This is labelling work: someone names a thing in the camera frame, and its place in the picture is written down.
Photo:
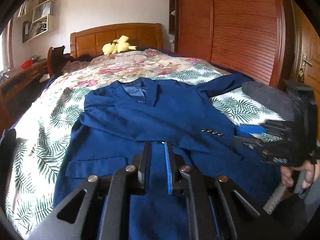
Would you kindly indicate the yellow plush toy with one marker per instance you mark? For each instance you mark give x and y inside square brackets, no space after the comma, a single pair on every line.
[118,46]

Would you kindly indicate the red bowl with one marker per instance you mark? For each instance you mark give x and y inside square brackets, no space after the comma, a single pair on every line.
[27,64]

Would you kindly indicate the blue suit jacket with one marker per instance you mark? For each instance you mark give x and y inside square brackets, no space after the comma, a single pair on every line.
[117,121]

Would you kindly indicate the long wooden desk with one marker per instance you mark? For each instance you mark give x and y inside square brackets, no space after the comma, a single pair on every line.
[20,91]

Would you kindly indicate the wooden door with handle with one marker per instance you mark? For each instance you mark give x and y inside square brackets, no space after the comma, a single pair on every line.
[306,64]

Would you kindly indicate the wooden slatted wardrobe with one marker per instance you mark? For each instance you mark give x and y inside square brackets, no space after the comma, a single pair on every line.
[254,37]

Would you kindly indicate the palm leaf bed sheet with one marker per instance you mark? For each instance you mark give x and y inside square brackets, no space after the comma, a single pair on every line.
[44,131]

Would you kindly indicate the grey folded cloth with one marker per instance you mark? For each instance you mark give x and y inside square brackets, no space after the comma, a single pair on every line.
[270,97]

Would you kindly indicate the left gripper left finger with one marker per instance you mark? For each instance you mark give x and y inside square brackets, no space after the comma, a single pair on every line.
[99,207]

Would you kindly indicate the person's right hand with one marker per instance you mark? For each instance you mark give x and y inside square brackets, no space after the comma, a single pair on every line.
[311,174]

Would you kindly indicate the dark grey trousers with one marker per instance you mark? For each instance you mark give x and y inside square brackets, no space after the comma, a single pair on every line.
[8,144]

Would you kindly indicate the floral quilt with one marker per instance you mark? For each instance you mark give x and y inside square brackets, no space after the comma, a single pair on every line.
[123,67]

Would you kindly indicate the white wall shelf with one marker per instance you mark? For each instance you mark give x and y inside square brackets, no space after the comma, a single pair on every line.
[37,18]

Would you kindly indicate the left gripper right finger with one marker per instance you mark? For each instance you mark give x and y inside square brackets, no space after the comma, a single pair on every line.
[217,208]

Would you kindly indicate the wooden headboard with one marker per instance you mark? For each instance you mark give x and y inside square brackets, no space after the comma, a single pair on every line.
[91,41]

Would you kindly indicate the wooden chair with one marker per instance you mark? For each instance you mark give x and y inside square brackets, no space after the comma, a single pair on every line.
[55,59]

